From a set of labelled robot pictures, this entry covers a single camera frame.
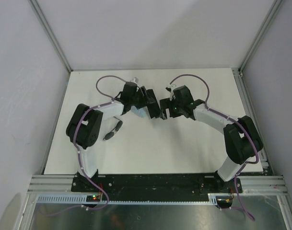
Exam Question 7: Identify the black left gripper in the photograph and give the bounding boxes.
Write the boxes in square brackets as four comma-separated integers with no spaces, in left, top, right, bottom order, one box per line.
[130,86,155,110]

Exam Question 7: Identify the light blue cleaning cloth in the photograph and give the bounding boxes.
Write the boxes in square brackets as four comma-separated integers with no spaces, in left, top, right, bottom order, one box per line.
[131,106,147,118]

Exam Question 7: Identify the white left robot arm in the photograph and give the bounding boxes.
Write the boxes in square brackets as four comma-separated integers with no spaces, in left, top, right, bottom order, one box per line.
[66,81,160,192]

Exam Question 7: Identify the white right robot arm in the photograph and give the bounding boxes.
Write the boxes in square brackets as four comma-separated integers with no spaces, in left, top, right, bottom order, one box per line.
[160,85,263,192]

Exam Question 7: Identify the dark aviator sunglasses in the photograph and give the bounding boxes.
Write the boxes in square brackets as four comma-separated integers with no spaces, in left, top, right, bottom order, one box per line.
[103,121,123,141]

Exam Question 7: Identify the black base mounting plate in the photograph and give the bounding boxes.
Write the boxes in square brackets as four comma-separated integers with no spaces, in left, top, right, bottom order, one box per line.
[71,172,242,193]

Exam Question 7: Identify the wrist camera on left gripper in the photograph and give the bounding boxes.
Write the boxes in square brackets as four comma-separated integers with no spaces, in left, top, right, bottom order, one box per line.
[131,77,139,84]

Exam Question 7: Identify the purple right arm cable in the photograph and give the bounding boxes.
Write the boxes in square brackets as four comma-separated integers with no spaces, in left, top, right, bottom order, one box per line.
[168,74,260,221]

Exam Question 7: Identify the aluminium frame rail right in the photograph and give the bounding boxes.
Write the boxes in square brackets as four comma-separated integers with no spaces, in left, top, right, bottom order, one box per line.
[231,68,273,175]

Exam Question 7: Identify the aluminium frame post right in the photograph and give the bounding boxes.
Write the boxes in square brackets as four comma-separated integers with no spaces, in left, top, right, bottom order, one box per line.
[238,0,285,73]

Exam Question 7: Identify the aluminium frame post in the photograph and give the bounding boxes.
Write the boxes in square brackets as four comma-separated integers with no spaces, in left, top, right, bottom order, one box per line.
[238,0,285,73]
[28,0,72,73]

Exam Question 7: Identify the white slotted cable duct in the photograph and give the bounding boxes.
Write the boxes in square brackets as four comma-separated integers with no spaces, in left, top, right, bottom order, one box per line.
[37,194,232,205]

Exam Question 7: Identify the aluminium frame post left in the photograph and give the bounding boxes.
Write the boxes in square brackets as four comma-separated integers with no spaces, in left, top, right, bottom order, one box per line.
[28,0,72,73]

